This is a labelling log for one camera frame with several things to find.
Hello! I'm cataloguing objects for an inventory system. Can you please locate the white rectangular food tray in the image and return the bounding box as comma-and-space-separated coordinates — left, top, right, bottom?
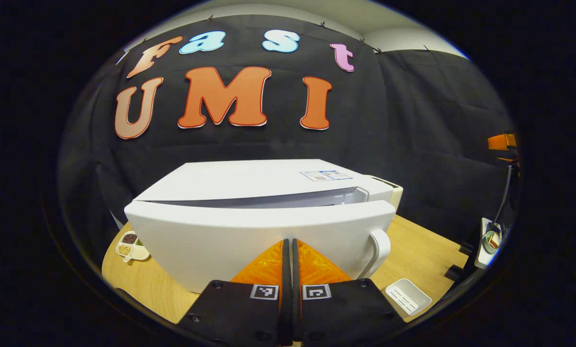
385, 278, 433, 316

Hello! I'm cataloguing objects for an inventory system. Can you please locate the white microwave oven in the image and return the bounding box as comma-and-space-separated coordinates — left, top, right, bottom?
124, 159, 404, 294

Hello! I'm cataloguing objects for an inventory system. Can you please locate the small white shelf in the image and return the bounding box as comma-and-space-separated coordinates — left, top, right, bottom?
475, 217, 505, 269

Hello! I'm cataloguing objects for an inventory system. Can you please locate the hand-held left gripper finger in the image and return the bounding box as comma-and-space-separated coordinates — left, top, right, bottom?
293, 239, 406, 347
177, 239, 293, 347

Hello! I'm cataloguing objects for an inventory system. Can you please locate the glass cup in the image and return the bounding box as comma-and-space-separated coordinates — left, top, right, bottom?
482, 230, 502, 254

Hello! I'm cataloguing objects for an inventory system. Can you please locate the black backdrop cloth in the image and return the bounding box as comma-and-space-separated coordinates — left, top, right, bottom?
59, 14, 520, 270

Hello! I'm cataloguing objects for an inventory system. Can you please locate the white divided bean dish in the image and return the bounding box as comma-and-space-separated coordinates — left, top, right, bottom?
116, 230, 151, 263

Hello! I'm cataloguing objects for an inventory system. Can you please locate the black stand pole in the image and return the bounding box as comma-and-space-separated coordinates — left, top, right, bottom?
437, 164, 519, 302

